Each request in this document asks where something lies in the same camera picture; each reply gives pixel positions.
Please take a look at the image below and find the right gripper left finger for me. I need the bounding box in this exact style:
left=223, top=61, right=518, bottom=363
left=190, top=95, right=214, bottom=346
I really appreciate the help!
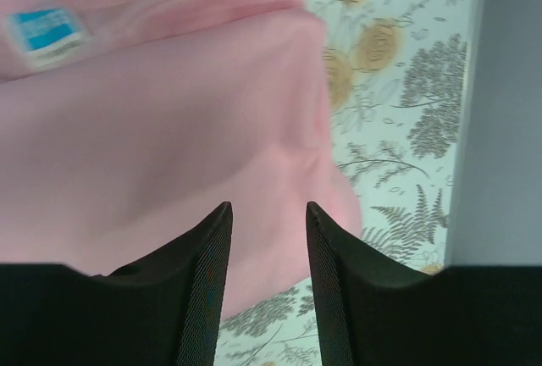
left=1, top=202, right=232, bottom=366

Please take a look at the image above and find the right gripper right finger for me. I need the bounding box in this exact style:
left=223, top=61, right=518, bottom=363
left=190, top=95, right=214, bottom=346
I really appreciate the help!
left=306, top=202, right=541, bottom=365

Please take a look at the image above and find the pink t shirt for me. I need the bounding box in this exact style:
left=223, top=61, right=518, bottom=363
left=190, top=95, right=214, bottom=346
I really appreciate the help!
left=1, top=0, right=361, bottom=317

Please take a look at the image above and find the floral table mat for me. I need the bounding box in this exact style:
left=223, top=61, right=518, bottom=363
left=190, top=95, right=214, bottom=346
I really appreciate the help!
left=75, top=0, right=482, bottom=366

